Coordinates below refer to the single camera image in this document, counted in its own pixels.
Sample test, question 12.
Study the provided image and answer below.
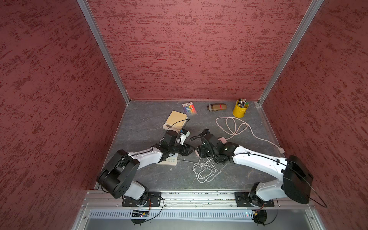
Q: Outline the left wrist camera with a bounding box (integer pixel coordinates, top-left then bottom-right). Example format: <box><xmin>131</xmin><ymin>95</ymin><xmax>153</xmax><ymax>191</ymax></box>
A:
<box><xmin>177</xmin><ymin>128</ymin><xmax>190</xmax><ymax>145</ymax></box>

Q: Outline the beige kitchen scale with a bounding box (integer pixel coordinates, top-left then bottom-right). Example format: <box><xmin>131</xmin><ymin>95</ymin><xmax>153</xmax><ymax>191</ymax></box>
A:
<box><xmin>163</xmin><ymin>111</ymin><xmax>188</xmax><ymax>132</ymax></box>

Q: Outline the pink power strip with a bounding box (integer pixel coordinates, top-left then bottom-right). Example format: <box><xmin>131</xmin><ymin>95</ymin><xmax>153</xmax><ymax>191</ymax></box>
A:
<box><xmin>218</xmin><ymin>137</ymin><xmax>227</xmax><ymax>144</ymax></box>

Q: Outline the brown pencil case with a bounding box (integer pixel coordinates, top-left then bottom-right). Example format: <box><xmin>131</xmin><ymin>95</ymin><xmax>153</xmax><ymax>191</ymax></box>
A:
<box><xmin>207</xmin><ymin>103</ymin><xmax>227</xmax><ymax>112</ymax></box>

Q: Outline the white usb cable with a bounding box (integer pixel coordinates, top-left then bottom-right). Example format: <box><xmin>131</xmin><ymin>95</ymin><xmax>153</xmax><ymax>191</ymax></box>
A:
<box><xmin>192</xmin><ymin>156</ymin><xmax>228</xmax><ymax>184</ymax></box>

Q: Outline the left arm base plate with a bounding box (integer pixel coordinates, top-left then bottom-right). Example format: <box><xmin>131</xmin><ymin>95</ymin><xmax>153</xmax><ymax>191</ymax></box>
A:
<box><xmin>122</xmin><ymin>191</ymin><xmax>162</xmax><ymax>208</ymax></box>

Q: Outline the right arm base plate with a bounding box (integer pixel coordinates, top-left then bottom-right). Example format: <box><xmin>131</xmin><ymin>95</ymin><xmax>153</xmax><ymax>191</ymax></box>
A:
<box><xmin>234</xmin><ymin>192</ymin><xmax>275</xmax><ymax>209</ymax></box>

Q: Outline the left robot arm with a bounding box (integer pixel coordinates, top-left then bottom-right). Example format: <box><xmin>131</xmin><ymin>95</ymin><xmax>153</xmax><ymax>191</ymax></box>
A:
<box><xmin>96</xmin><ymin>128</ymin><xmax>191</xmax><ymax>207</ymax></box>

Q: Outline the yellow pen cup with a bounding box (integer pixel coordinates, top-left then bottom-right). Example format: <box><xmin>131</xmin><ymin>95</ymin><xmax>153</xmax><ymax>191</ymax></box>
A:
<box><xmin>232</xmin><ymin>98</ymin><xmax>249</xmax><ymax>118</ymax></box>

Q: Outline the colourful highlighter pack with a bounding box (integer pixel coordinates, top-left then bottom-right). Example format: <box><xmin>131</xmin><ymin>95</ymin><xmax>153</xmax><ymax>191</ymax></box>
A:
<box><xmin>182</xmin><ymin>102</ymin><xmax>197</xmax><ymax>116</ymax></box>

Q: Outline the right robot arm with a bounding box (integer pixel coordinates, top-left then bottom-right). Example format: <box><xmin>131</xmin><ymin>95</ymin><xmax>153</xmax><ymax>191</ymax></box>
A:
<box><xmin>192</xmin><ymin>129</ymin><xmax>313</xmax><ymax>207</ymax></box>

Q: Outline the aluminium front rail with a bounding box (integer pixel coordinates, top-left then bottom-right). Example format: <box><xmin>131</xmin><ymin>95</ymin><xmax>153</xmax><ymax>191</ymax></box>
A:
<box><xmin>81</xmin><ymin>189</ymin><xmax>314</xmax><ymax>210</ymax></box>

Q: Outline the blue top kitchen scale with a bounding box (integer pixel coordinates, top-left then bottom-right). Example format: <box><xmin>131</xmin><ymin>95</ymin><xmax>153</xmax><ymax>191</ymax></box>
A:
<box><xmin>158</xmin><ymin>154</ymin><xmax>178</xmax><ymax>166</ymax></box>

